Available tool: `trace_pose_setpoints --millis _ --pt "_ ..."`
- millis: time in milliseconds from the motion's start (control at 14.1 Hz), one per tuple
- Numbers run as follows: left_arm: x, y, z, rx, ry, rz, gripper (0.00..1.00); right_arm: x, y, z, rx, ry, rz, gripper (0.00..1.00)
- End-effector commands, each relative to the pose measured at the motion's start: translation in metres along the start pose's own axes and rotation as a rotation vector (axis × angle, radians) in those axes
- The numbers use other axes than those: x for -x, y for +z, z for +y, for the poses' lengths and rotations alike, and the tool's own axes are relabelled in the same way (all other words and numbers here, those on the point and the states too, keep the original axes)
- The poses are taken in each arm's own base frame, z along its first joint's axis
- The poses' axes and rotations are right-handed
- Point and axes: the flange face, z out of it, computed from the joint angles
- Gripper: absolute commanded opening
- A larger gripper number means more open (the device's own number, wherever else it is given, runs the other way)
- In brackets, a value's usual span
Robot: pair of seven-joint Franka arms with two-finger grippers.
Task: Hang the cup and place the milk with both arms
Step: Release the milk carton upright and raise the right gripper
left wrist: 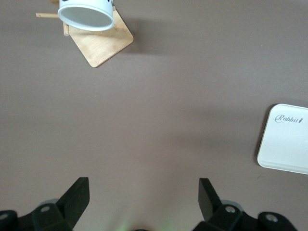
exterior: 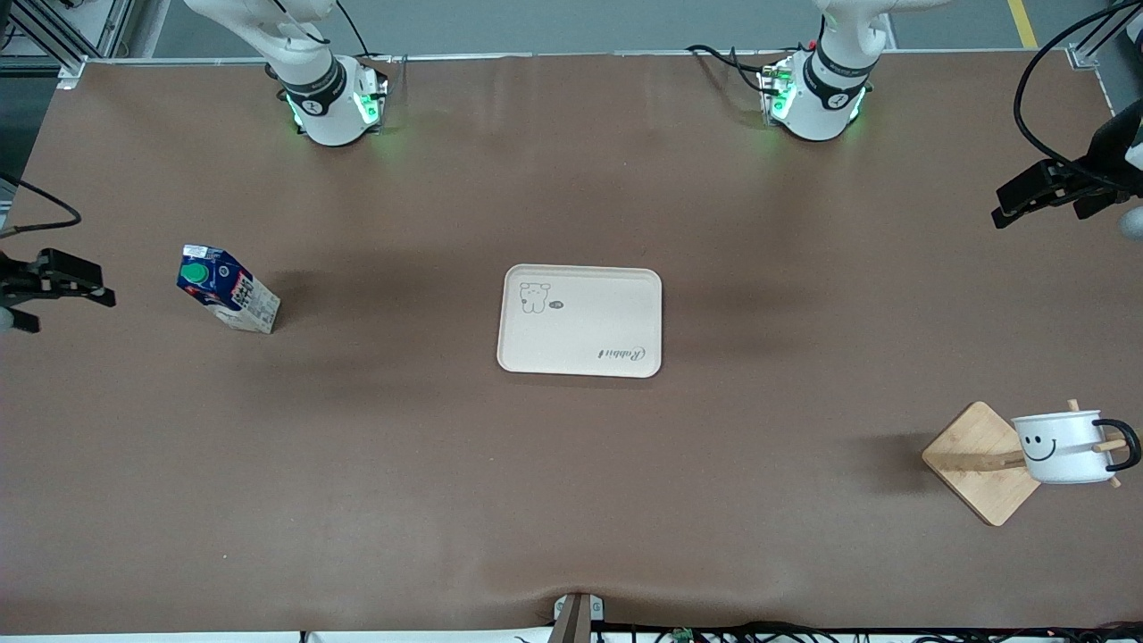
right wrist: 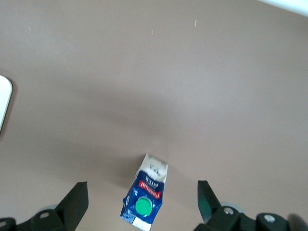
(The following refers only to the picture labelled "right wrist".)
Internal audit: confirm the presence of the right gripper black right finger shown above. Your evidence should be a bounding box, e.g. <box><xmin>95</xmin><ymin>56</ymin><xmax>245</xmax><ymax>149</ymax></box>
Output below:
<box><xmin>196</xmin><ymin>180</ymin><xmax>256</xmax><ymax>231</ymax></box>

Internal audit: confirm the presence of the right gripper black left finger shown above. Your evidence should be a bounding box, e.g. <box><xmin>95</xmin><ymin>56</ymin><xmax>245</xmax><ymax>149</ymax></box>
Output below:
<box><xmin>31</xmin><ymin>181</ymin><xmax>89</xmax><ymax>231</ymax></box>

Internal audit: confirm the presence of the blue milk carton green cap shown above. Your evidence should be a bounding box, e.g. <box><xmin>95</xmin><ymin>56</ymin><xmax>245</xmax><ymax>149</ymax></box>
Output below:
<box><xmin>119</xmin><ymin>153</ymin><xmax>169</xmax><ymax>231</ymax></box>

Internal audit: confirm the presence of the cream tray with Rabbit print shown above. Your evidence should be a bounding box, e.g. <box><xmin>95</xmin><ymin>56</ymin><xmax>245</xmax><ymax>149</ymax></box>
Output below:
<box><xmin>0</xmin><ymin>74</ymin><xmax>13</xmax><ymax>135</ymax></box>

